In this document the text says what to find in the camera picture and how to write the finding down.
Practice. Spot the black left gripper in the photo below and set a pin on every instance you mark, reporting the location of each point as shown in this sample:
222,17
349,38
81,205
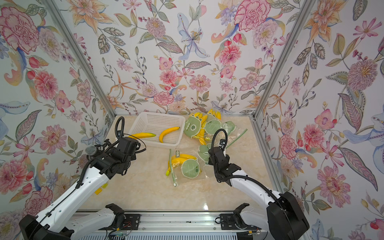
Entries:
134,156

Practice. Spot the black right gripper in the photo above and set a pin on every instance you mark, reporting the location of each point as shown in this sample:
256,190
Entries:
210,161

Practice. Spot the zip-top bag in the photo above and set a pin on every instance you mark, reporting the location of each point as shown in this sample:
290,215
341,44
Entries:
186,165
233,131
195,123

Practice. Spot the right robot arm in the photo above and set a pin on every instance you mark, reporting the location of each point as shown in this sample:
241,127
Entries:
264,201

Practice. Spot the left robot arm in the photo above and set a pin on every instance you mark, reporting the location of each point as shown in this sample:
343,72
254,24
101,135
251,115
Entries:
55,222

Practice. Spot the black microphone on tripod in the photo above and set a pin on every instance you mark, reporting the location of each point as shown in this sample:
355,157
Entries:
96,150

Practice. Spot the white plastic basket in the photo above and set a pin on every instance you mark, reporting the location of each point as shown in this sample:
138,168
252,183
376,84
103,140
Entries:
156,123

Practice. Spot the aluminium front rail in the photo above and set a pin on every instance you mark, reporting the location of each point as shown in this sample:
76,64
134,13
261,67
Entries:
180,223

